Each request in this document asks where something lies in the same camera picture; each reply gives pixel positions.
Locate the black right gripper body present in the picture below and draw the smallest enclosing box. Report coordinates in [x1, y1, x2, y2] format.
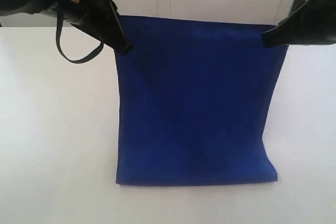
[288, 0, 335, 45]

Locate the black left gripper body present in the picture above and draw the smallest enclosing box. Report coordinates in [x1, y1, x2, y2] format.
[56, 0, 118, 34]

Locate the blue towel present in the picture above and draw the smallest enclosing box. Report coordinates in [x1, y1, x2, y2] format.
[115, 16, 288, 186]

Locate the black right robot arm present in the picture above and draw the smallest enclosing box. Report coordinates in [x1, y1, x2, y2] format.
[261, 0, 335, 48]

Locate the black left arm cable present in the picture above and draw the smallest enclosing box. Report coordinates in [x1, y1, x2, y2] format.
[55, 8, 104, 65]

